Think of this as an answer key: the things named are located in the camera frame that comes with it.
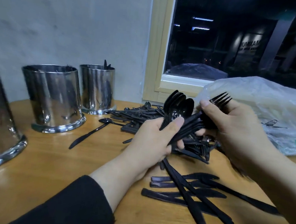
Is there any person's right hand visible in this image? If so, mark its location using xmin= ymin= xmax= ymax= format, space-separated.
xmin=195 ymin=96 xmax=281 ymax=173

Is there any dark parked car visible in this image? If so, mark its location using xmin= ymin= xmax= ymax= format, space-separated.
xmin=166 ymin=61 xmax=229 ymax=81

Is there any lone black plastic knife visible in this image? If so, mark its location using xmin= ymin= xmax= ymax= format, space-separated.
xmin=69 ymin=116 xmax=112 ymax=152

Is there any person's left forearm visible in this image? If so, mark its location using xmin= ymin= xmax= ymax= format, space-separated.
xmin=9 ymin=152 xmax=145 ymax=224

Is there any person's right forearm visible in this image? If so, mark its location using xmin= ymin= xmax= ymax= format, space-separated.
xmin=246 ymin=148 xmax=296 ymax=224

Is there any person's left hand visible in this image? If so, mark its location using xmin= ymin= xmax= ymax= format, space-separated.
xmin=117 ymin=112 xmax=186 ymax=184

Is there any black plastic spoon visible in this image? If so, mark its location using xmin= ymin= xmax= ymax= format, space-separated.
xmin=168 ymin=92 xmax=188 ymax=124
xmin=178 ymin=97 xmax=195 ymax=122

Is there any pile of black plastic cutlery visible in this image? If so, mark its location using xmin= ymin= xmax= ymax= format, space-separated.
xmin=97 ymin=98 xmax=225 ymax=164

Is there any clear plastic bag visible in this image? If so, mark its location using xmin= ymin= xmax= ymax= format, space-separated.
xmin=191 ymin=72 xmax=296 ymax=156

